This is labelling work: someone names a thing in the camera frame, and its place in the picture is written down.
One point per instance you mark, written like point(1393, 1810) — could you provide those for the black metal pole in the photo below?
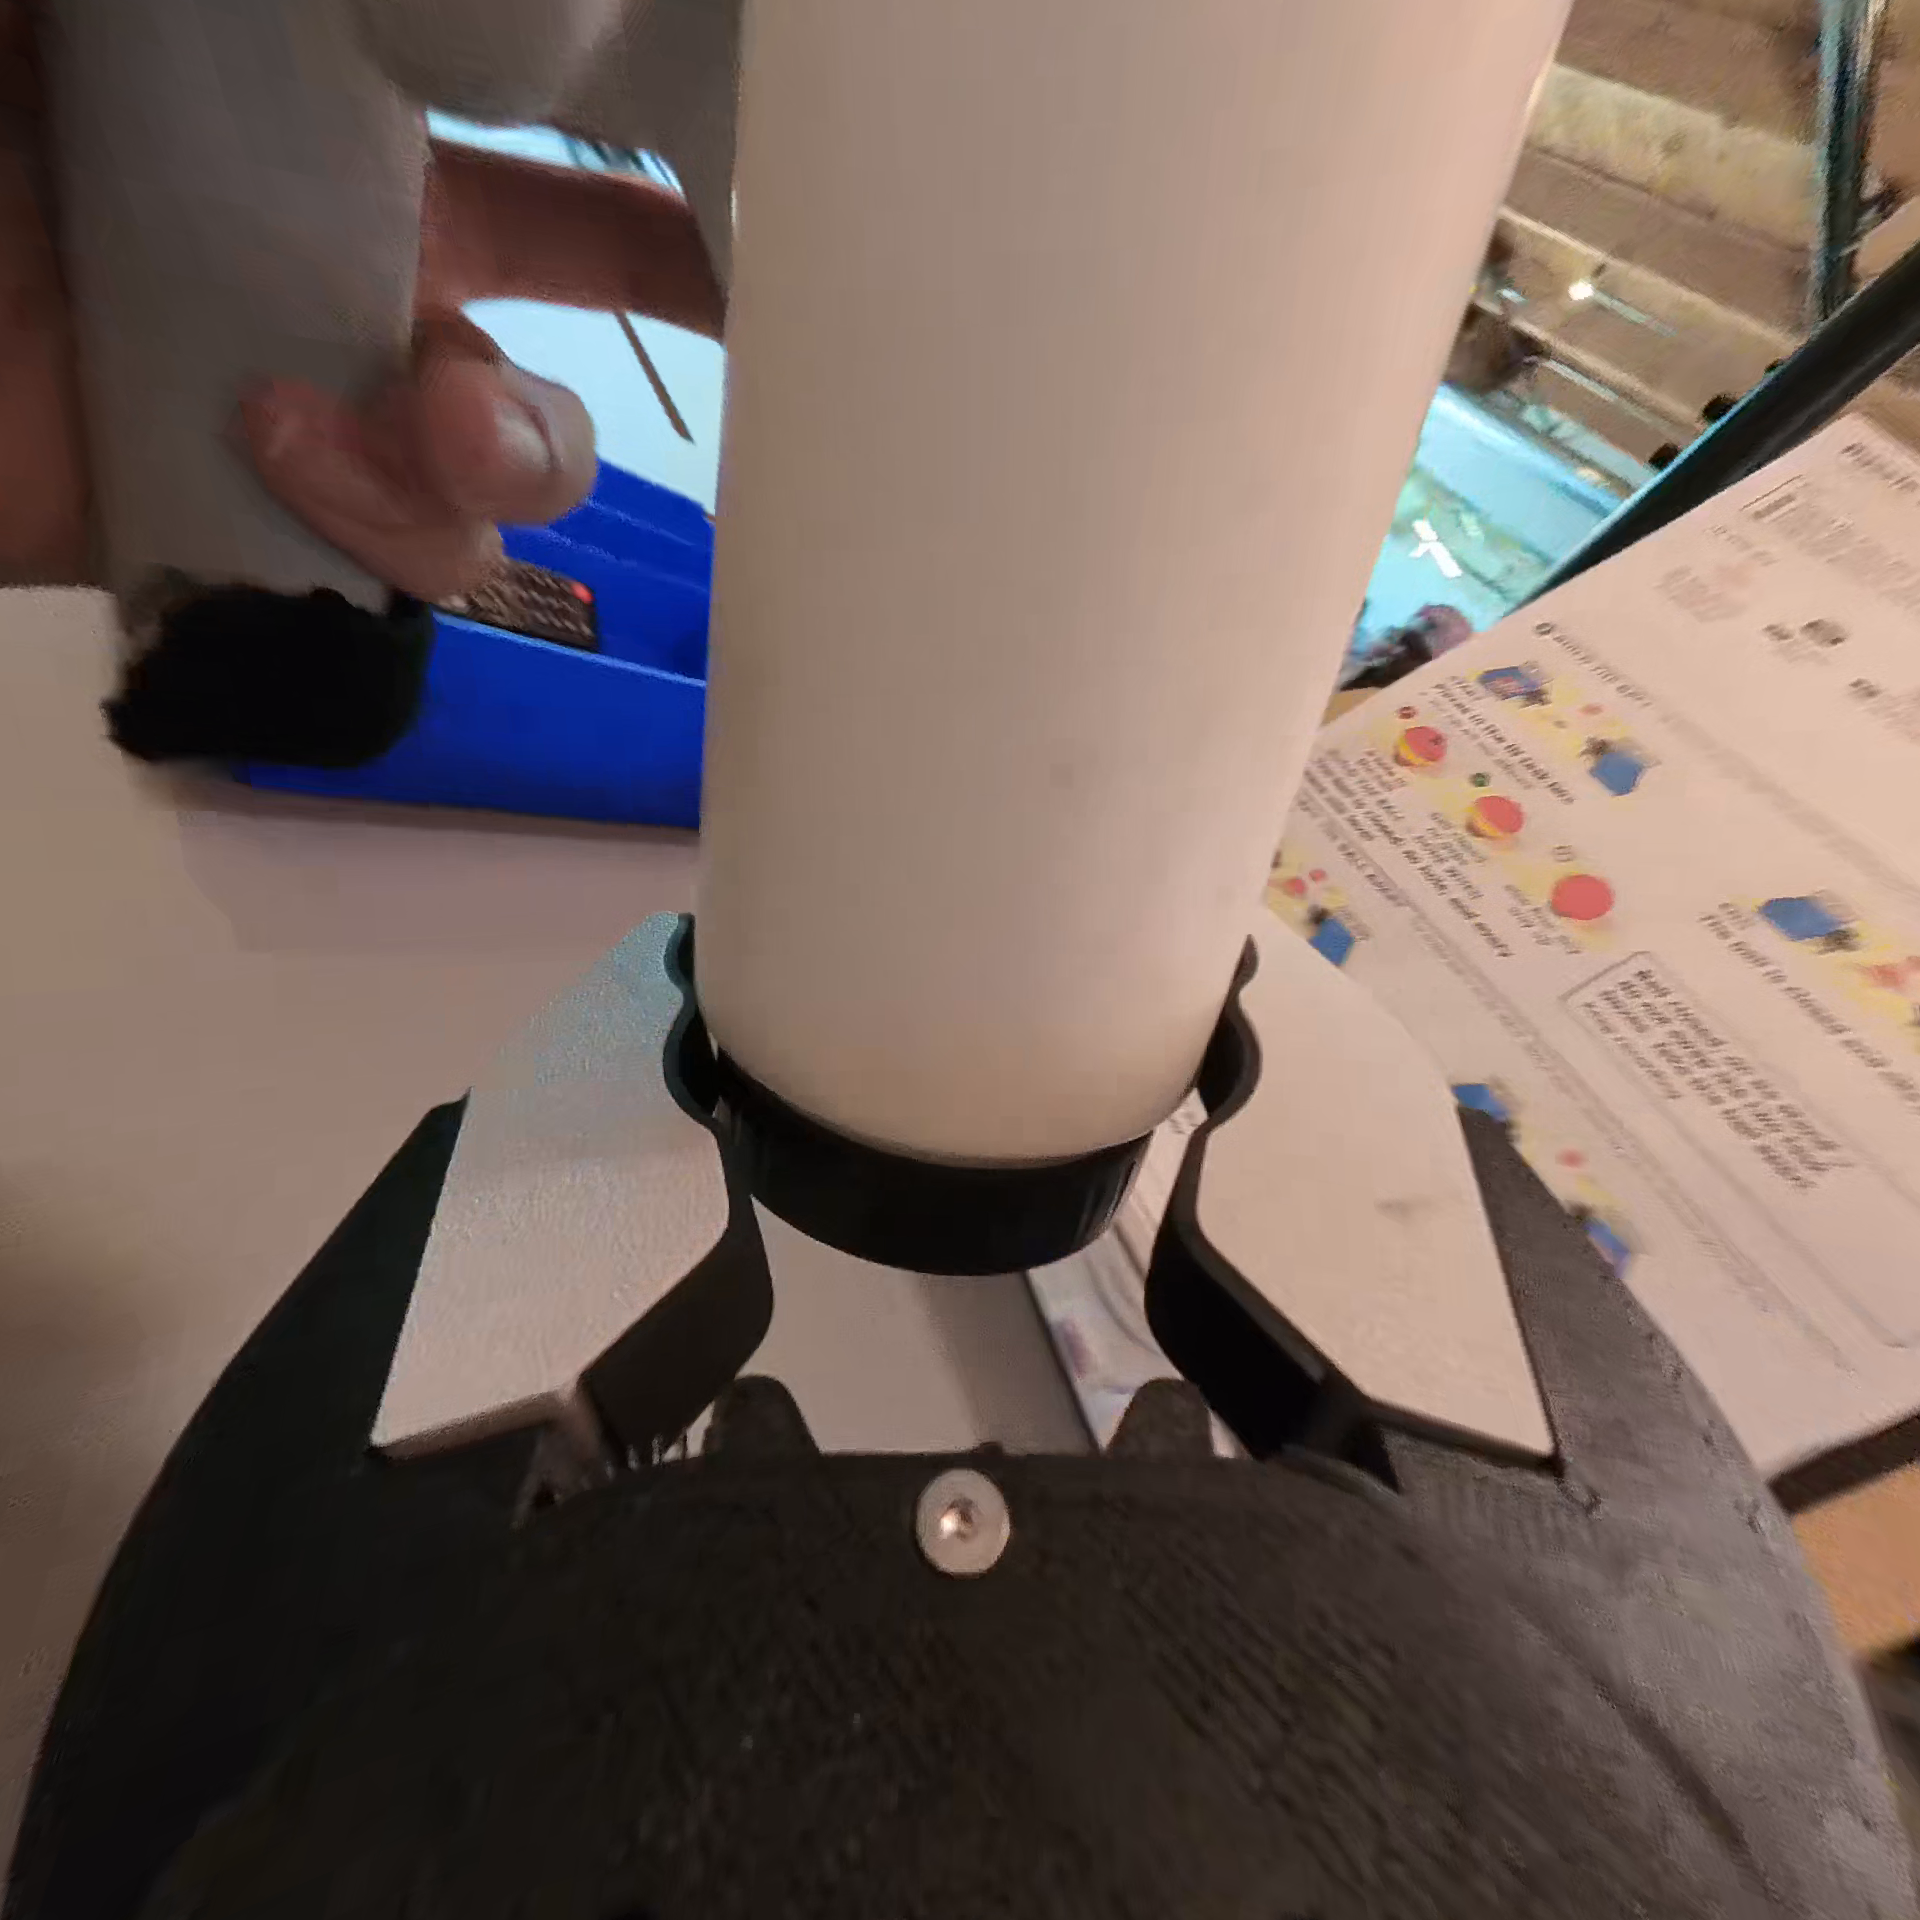
point(1769, 405)

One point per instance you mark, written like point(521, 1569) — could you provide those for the person's left hand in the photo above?
point(450, 435)

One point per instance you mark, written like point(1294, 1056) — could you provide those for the white bottle with black cap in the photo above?
point(1021, 598)

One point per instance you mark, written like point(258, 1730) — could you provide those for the printed instruction sheet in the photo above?
point(1861, 1576)
point(1652, 1049)

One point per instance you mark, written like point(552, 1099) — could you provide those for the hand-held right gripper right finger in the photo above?
point(1350, 1213)

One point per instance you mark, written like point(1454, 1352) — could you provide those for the black remote control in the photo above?
point(533, 609)

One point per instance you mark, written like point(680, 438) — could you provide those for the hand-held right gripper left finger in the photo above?
point(585, 1229)

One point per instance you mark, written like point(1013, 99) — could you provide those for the black frame beam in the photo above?
point(1847, 148)

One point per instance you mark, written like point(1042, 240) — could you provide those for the blue plastic bin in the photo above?
point(570, 734)

